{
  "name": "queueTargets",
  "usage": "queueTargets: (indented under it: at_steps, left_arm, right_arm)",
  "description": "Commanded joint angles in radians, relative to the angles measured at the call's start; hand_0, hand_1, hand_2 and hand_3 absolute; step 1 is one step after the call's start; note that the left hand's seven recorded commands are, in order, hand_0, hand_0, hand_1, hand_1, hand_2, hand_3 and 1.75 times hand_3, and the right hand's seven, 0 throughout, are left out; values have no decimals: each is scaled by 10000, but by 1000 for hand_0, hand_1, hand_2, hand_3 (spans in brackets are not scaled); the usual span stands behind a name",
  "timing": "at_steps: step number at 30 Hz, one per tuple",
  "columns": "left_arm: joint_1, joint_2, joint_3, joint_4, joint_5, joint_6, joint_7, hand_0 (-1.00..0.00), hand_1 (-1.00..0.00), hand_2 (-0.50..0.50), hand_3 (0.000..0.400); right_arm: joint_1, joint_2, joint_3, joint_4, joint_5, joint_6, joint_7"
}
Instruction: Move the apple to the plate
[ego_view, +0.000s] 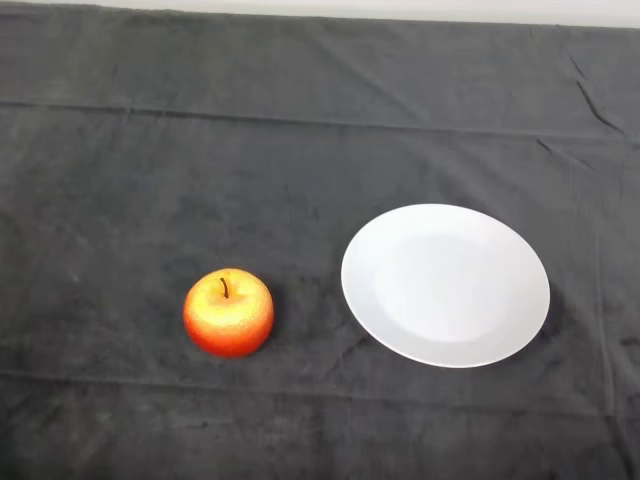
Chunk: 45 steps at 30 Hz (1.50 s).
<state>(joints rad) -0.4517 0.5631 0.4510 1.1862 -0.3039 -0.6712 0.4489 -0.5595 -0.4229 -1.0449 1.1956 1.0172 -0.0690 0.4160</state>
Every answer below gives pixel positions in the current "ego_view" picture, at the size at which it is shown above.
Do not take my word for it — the red yellow apple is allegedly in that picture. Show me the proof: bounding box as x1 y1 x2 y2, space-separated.
182 267 275 360

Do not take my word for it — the white round plate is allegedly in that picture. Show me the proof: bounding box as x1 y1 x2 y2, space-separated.
340 202 552 370

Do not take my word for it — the black cloth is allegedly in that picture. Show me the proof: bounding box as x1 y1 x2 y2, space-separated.
0 3 640 480

